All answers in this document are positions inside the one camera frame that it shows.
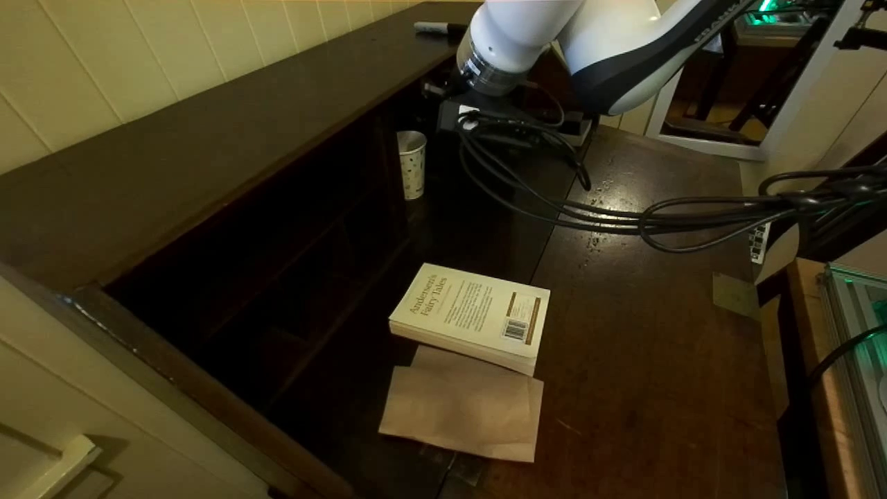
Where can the brown paper envelope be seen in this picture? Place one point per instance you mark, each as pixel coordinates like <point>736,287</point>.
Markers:
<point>460,415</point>

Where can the dark wooden secretary desk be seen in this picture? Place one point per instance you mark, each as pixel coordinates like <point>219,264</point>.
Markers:
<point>185,166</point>

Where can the aluminium mounting frame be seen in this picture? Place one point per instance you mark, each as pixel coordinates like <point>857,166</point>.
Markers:
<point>864,342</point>

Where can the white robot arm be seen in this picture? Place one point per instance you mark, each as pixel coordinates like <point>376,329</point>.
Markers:
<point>555,36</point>

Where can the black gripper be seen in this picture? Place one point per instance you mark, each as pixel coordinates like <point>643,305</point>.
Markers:
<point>501,105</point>

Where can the white perforated basket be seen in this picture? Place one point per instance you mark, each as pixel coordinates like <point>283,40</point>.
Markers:
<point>756,241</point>

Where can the white dotted paper cup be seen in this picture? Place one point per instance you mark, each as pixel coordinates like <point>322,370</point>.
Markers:
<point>410,165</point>

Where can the white door frame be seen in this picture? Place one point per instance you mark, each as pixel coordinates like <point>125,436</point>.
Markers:
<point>656,124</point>

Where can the dark-covered thick book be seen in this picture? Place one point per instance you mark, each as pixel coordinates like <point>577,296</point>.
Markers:
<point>581,127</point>

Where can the white paperback book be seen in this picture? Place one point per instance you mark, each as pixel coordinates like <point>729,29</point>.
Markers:
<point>469,317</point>

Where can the black grey marker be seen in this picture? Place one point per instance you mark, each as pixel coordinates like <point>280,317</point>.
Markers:
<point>434,29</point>

